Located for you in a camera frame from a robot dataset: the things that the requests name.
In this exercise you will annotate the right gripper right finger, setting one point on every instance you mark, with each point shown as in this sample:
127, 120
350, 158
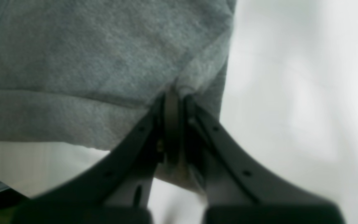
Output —
239, 189

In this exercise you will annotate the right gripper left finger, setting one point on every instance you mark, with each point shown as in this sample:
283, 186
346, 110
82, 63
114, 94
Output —
114, 191

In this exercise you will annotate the grey T-shirt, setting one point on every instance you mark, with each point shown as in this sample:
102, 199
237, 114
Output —
77, 75

